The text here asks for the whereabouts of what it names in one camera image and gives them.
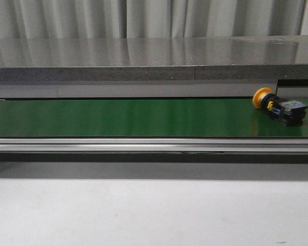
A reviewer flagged yellow mushroom push button switch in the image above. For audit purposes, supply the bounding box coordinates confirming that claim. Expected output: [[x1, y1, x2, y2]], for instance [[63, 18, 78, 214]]
[[252, 87, 308, 126]]

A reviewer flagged green conveyor belt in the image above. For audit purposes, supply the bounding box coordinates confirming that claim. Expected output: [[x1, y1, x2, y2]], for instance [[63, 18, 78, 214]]
[[0, 98, 308, 138]]

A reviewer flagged grey speckled stone counter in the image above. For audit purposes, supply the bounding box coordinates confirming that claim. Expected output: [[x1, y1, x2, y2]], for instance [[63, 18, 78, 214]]
[[0, 35, 308, 99]]

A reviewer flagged white pleated curtain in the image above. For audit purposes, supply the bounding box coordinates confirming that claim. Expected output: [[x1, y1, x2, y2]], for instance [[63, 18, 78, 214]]
[[0, 1, 308, 38]]

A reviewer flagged aluminium conveyor frame rail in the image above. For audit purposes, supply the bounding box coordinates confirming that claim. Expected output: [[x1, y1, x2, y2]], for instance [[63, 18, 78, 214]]
[[0, 137, 308, 154]]

